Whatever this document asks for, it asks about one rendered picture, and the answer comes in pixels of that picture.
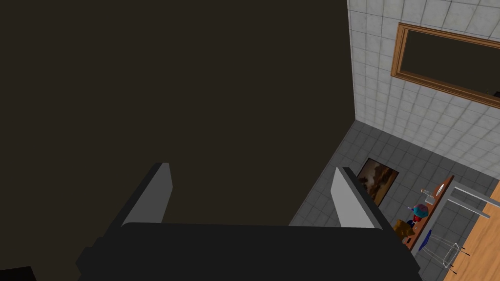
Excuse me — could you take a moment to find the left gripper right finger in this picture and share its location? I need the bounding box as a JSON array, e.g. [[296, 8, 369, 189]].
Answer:
[[330, 166, 393, 230]]

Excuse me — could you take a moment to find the brown landscape painting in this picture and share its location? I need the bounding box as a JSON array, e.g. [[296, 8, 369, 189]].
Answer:
[[356, 158, 400, 207]]

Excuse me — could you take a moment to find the wood-framed dark window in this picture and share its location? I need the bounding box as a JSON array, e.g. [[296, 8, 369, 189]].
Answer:
[[390, 22, 500, 109]]

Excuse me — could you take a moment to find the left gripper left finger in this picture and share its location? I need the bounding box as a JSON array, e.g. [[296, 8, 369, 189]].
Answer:
[[113, 162, 173, 229]]

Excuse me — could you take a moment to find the wooden shelf with toys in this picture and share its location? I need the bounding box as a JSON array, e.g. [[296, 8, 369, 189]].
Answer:
[[392, 175, 455, 249]]

